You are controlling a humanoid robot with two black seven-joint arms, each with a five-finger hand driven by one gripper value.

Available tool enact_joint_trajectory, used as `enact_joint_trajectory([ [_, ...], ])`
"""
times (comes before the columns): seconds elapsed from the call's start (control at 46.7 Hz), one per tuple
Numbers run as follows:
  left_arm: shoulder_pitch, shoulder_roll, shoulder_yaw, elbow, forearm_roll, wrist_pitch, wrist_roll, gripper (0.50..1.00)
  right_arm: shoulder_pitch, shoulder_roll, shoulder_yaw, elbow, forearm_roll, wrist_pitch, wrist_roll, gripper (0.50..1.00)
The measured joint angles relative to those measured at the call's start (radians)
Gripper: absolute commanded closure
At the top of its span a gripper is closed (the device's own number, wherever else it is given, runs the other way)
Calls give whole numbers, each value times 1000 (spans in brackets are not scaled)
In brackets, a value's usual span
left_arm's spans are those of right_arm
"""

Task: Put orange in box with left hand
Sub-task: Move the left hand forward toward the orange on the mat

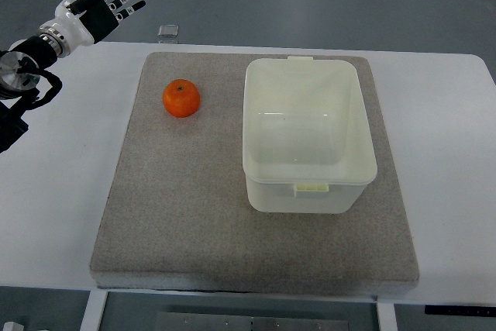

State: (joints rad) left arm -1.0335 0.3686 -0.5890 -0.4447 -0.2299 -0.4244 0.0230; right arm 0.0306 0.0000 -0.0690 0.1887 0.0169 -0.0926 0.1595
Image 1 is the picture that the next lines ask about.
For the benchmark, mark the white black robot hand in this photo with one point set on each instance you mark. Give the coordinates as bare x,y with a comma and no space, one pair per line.
80,23

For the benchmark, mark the white plastic box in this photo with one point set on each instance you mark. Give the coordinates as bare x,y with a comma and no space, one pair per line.
307,146

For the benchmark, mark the white table leg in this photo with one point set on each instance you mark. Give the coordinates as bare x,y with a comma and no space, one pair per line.
94,310
386,316

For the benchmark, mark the small clear square object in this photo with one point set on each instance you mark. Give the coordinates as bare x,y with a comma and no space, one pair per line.
169,31

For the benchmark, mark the small white block floor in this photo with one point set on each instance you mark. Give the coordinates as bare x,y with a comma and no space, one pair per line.
12,326

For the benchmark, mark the white table leg right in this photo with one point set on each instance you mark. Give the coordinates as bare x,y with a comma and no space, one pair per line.
386,316

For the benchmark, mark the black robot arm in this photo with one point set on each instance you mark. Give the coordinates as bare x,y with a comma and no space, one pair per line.
25,78

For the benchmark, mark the white table leg left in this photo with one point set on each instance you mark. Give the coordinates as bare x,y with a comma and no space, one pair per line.
94,310

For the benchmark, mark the grey metal base plate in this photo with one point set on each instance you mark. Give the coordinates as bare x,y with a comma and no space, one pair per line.
197,321

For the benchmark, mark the black table control panel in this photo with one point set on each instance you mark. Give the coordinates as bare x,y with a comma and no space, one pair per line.
461,310

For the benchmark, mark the grey foam mat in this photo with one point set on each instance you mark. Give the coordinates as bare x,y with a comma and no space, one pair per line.
178,216

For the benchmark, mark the orange fruit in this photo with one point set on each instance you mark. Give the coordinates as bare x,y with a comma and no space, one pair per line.
181,98

